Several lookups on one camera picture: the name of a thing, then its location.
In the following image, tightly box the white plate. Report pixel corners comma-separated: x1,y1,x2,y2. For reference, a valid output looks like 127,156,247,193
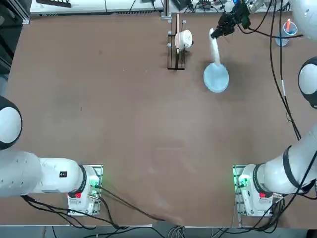
209,27,222,68

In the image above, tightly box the black flat device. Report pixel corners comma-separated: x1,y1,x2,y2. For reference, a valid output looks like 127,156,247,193
36,0,72,8

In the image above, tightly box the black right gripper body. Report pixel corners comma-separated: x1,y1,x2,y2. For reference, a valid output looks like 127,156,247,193
230,3,251,28

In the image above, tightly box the white mug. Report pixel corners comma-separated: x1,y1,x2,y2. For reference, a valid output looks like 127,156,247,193
174,29,194,51

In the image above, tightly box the pale blue plate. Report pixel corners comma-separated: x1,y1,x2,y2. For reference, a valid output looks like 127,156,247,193
203,62,230,94

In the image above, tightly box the blue pen cup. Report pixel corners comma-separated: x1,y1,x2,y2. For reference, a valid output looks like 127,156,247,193
275,21,298,47

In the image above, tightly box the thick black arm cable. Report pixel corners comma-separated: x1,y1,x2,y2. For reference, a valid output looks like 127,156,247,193
269,0,302,141

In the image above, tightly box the aluminium rail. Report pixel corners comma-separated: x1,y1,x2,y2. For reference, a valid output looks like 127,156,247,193
14,0,31,25

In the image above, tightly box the thin black labelled cable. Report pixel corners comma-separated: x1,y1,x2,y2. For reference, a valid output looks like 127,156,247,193
279,0,290,82

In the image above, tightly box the aluminium frame post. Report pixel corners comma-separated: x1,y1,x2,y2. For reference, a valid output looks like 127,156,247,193
160,0,172,19

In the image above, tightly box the black wire cup rack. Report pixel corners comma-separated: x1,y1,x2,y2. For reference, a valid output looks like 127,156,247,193
166,12,188,71

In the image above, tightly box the black cable across table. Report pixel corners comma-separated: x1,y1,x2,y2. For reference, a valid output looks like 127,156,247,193
99,186,185,226

